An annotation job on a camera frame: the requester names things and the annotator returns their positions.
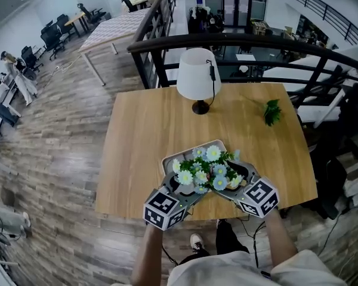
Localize person's right forearm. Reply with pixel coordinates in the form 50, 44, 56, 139
264, 209, 299, 269

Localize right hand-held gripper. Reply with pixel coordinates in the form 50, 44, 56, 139
211, 159, 280, 219

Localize grey tray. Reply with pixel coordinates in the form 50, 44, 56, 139
161, 139, 227, 178

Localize white patterned table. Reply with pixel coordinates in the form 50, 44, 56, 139
78, 8, 152, 86

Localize black curved railing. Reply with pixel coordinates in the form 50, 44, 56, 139
126, 0, 358, 107

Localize black balcony railing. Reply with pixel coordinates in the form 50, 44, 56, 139
289, 0, 358, 46

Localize person's left forearm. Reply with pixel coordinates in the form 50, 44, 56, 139
129, 223, 165, 285

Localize person's white shoe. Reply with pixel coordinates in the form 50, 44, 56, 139
190, 233, 206, 253

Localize black lamp cable with switch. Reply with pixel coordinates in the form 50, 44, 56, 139
203, 60, 217, 108

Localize white shade table lamp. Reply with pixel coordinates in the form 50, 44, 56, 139
176, 48, 222, 116

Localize black office chair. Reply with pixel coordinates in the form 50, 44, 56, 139
56, 14, 78, 38
41, 22, 66, 61
308, 82, 358, 220
120, 0, 138, 13
77, 3, 107, 26
20, 45, 44, 73

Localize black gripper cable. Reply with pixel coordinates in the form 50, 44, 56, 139
235, 210, 268, 269

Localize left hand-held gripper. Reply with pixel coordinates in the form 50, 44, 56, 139
142, 171, 211, 232

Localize green artificial leaf sprig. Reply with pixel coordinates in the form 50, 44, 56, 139
241, 95, 283, 128

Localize white and blue flower bouquet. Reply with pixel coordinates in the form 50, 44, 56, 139
172, 145, 244, 195

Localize person's black trousers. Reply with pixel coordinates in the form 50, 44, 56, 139
178, 219, 251, 266

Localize black frame glass door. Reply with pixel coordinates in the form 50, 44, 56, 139
204, 0, 269, 28

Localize person's white shirt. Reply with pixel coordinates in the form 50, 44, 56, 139
110, 248, 347, 286

